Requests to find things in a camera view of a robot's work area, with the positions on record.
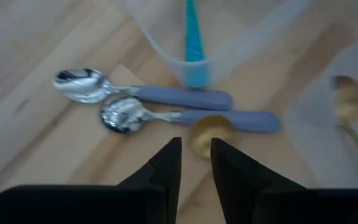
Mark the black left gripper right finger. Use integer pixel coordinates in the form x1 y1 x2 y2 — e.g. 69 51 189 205
210 138 358 224

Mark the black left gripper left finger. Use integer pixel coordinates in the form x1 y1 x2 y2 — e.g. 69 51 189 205
0 136 182 224

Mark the clear plastic bin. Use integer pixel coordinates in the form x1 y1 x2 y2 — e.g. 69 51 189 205
124 0 315 90
283 37 358 189

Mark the blue-handled silver spoon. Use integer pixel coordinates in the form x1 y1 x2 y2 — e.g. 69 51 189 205
52 67 233 111
99 96 281 134

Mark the iridescent spoon teal handle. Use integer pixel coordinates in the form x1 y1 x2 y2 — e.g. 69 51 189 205
183 0 209 88

